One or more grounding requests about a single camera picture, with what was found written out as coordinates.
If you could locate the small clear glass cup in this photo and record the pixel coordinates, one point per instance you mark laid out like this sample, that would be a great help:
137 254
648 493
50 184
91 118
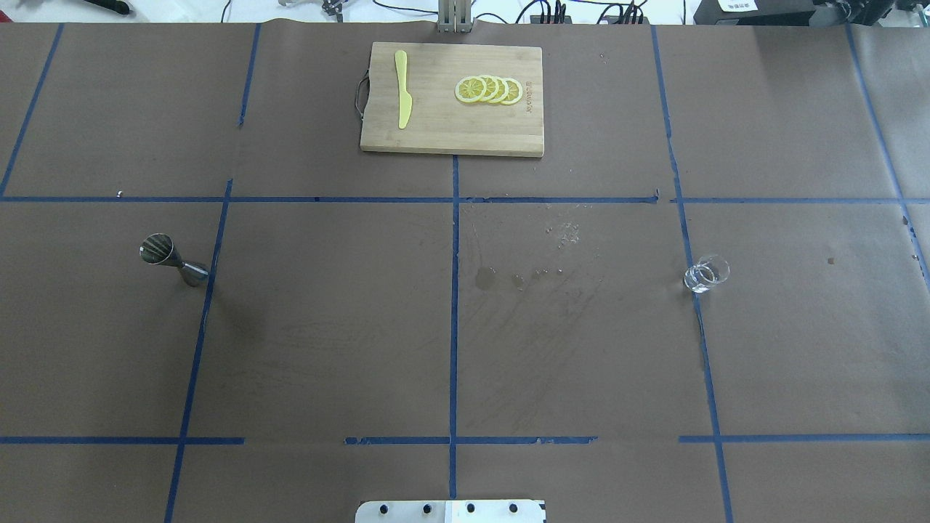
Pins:
707 273

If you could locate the steel double jigger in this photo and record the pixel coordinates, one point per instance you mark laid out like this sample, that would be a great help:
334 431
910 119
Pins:
160 250

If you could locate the bamboo cutting board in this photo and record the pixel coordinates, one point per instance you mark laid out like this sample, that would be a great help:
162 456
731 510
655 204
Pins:
439 122

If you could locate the rear lemon slice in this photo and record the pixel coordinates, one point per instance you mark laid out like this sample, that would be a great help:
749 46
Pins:
514 91

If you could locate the yellow plastic knife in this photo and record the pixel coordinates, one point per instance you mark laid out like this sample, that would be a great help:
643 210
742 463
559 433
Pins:
405 100

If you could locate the aluminium camera post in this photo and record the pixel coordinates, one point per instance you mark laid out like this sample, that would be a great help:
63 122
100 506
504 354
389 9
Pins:
455 16

